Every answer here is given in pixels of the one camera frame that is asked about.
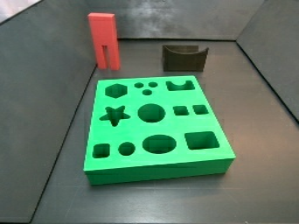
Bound green shape sorting board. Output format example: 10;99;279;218
83;75;235;185

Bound black curved holder block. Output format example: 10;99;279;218
163;45;210;72

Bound red double-square peg block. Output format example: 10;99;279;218
88;12;120;70

